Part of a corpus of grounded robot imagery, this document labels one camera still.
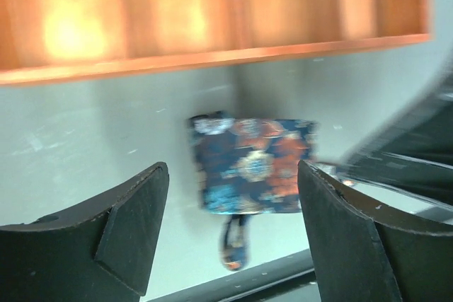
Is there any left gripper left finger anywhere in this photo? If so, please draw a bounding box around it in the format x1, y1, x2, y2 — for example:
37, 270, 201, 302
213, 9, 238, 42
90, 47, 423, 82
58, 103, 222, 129
1, 162, 168, 301

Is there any navy floral tie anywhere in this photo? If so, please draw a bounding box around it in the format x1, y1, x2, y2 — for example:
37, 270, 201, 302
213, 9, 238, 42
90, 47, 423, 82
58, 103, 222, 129
188, 111, 316, 272

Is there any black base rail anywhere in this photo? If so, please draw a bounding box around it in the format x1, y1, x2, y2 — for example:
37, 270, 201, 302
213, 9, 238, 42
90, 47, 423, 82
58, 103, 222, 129
155, 249, 316, 301

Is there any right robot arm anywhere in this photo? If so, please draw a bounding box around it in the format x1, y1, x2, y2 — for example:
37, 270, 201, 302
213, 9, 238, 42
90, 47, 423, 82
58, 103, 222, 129
322, 62, 452, 209

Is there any orange compartment tray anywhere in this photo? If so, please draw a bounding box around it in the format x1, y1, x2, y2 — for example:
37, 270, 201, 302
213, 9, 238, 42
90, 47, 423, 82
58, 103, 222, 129
1, 0, 431, 86

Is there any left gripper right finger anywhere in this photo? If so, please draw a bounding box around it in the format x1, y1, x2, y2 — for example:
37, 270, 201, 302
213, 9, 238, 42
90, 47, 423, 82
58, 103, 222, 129
298, 161, 452, 301

